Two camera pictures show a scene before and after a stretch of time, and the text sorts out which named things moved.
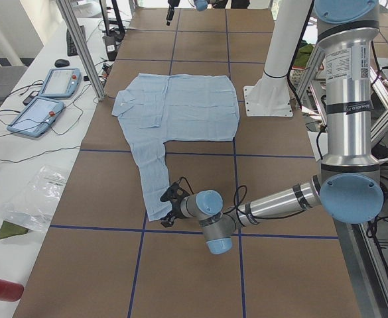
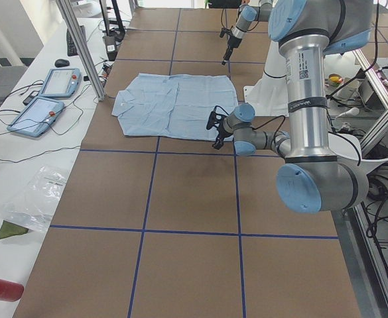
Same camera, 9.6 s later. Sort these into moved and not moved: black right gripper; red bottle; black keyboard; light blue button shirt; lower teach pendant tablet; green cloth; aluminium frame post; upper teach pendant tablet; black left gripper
Moved: black right gripper; black left gripper; light blue button shirt
Not moved: black keyboard; aluminium frame post; lower teach pendant tablet; upper teach pendant tablet; red bottle; green cloth
